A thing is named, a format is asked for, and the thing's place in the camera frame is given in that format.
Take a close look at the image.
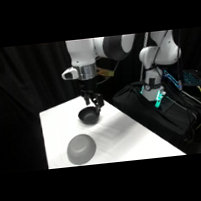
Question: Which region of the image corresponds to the grey bowl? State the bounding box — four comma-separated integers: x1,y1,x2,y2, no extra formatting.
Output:
65,132,99,167

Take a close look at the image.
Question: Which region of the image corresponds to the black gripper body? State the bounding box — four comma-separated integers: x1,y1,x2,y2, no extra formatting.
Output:
77,77,99,98

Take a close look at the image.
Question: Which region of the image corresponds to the black curtain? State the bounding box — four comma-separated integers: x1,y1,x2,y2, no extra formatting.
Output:
0,27,201,175

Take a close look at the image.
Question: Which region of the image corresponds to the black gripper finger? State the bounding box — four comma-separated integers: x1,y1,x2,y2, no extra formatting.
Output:
91,92,107,115
81,91,93,107

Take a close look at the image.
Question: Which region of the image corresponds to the black robot stand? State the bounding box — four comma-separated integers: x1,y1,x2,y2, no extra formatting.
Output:
110,75,201,162

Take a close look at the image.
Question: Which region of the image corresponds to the black bowl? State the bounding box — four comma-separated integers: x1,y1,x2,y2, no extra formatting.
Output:
76,106,102,127

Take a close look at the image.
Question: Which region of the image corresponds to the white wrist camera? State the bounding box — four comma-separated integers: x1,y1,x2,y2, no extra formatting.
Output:
60,66,80,82

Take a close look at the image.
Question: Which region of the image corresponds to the blue patterned device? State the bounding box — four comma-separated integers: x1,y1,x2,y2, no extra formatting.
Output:
181,68,201,89

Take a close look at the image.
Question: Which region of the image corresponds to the green status light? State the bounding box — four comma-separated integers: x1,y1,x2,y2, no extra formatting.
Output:
153,90,165,109

